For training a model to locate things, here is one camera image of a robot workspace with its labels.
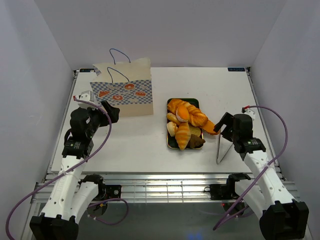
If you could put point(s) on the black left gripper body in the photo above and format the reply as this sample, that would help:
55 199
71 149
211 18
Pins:
98 119

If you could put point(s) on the blue checkered paper bag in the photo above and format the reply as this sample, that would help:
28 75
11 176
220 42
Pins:
125 84

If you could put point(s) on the small pale round bun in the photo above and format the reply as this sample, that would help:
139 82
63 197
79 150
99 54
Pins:
172 128

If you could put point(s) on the long twisted pastry bread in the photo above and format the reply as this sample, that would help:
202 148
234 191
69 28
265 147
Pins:
196 117

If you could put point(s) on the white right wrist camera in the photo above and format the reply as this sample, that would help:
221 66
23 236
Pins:
247 110

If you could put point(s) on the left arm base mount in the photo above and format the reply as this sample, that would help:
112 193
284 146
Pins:
104 191

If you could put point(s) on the brown chocolate croissant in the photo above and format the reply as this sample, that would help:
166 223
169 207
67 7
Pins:
195 142

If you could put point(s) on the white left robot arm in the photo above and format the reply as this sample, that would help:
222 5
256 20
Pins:
70 197

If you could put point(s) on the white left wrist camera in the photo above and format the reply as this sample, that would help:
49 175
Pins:
86 99

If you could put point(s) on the metal serving tongs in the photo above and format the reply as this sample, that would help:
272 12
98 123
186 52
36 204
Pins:
223 146

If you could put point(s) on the dark green metal tray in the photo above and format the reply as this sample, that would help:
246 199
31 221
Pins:
171 141

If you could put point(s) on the striped orange croissant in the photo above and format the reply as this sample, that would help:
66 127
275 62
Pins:
183 135

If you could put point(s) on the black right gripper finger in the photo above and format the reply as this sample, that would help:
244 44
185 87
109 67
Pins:
227 120
227 134

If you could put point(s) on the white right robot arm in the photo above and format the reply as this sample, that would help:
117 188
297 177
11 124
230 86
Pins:
280 215

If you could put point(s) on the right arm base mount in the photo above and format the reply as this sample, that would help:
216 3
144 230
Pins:
226 191

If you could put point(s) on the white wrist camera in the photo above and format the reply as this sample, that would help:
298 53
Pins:
86 99
247 110

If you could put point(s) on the toast bread slice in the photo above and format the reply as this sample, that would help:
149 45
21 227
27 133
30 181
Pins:
195 130

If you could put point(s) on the sugared orange donut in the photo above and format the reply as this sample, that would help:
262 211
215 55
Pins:
182 114

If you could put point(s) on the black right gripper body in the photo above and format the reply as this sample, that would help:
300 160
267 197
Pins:
232 133

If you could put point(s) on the long orange baguette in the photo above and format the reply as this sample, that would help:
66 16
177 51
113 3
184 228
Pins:
209 128

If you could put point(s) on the aluminium table frame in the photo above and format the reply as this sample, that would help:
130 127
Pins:
150 172

